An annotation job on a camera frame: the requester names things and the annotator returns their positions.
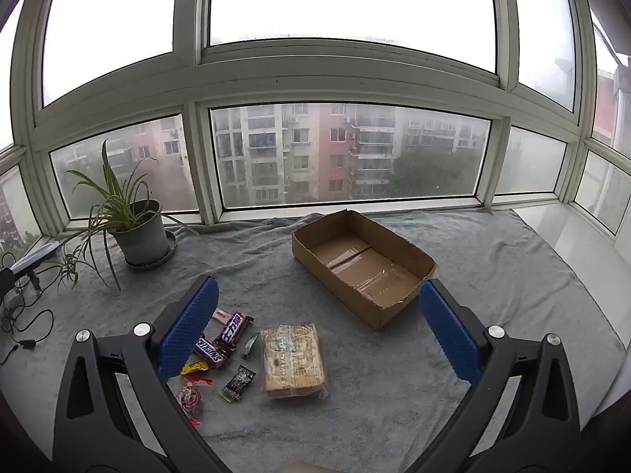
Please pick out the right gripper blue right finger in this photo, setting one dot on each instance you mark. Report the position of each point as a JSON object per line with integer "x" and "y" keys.
{"x": 520, "y": 412}

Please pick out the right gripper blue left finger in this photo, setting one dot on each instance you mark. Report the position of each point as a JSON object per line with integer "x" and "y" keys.
{"x": 93, "y": 430}

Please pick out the red clear snack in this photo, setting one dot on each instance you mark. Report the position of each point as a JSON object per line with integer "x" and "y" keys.
{"x": 190, "y": 397}

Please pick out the Snickers bar English label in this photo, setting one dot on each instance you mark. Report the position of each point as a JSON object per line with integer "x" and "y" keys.
{"x": 209, "y": 352}

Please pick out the black candy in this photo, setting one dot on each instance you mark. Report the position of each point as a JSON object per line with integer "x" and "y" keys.
{"x": 234, "y": 389}

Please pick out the Snickers bar Chinese label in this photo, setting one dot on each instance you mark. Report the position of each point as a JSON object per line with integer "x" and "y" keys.
{"x": 233, "y": 330}

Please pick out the small green candy packet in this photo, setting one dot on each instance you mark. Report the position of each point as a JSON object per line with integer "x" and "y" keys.
{"x": 250, "y": 345}

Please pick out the cracker pack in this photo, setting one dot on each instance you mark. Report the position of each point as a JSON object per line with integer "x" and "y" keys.
{"x": 292, "y": 362}

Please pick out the yellow wrapped candy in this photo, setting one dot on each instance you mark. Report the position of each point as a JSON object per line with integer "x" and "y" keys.
{"x": 196, "y": 368}

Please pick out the pink wrapped candy bar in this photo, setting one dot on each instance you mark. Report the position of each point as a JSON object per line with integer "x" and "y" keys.
{"x": 222, "y": 316}

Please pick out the grey fleece blanket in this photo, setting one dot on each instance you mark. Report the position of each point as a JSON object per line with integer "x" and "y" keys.
{"x": 389, "y": 392}

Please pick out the grey device on sill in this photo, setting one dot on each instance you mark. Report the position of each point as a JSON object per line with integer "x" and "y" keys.
{"x": 26, "y": 267}

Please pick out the green potted spider plant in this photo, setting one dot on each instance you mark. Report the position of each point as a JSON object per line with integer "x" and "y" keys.
{"x": 130, "y": 215}

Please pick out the brown cardboard box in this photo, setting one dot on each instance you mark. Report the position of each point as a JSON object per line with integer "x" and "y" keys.
{"x": 373, "y": 271}

